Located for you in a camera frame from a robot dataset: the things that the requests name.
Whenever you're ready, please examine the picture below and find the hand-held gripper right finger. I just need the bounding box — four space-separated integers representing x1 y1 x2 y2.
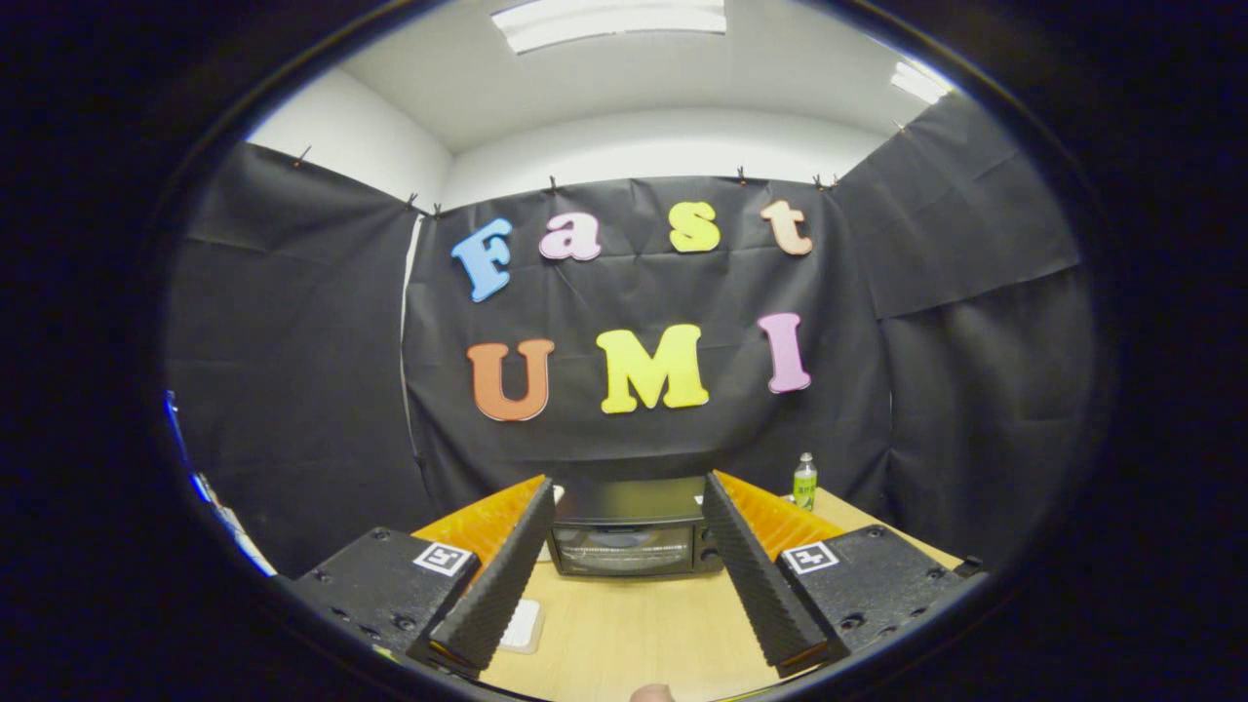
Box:
700 471 976 679

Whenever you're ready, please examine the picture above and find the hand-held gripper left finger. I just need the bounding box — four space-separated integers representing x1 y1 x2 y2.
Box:
278 475 557 681

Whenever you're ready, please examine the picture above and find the black toaster oven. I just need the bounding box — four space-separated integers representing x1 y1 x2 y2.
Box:
546 478 727 578

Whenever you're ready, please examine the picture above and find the white rectangular plate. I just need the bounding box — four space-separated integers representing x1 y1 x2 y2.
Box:
500 598 543 655

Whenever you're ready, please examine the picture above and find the black backdrop cloth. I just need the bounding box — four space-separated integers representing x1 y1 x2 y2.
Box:
164 93 1098 581

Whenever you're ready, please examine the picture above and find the small ceiling light panel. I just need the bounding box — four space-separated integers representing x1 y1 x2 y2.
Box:
889 60 952 105

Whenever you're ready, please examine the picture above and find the large ceiling light panel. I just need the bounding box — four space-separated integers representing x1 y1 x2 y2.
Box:
490 0 728 55

